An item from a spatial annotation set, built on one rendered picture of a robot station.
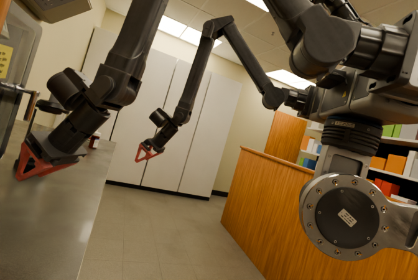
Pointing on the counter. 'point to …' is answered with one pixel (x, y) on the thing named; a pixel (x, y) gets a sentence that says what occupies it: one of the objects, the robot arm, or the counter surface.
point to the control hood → (58, 12)
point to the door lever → (28, 101)
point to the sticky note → (4, 60)
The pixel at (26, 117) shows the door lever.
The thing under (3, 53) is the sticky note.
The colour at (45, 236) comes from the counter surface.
